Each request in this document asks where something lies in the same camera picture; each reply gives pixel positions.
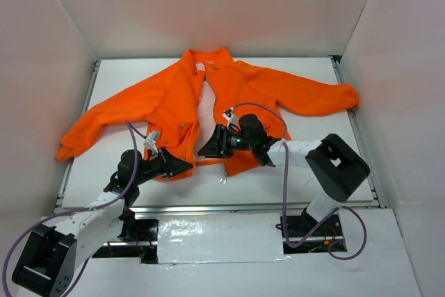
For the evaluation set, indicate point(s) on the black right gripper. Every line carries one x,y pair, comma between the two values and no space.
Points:
222,141

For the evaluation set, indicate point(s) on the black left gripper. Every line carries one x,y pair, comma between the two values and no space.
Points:
165,163

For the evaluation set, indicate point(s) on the orange zip-up jacket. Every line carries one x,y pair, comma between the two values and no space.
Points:
168,101

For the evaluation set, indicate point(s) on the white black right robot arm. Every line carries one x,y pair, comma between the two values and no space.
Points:
336,166

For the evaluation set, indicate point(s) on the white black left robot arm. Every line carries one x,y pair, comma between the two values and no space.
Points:
53,254

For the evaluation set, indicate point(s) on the white centre cover panel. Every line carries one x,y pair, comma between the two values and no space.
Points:
219,238

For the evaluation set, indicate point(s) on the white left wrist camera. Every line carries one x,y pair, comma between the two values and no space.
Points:
150,141

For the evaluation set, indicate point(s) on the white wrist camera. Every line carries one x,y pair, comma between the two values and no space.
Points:
231,118
150,141

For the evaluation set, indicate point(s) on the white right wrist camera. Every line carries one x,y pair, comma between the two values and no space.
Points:
231,118

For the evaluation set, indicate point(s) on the silver aluminium front rail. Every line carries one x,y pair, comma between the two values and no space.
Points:
220,209

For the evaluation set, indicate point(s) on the aluminium left side rail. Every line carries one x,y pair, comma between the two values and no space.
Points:
81,136

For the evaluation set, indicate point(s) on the aluminium right side rail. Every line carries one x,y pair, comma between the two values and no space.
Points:
373,178

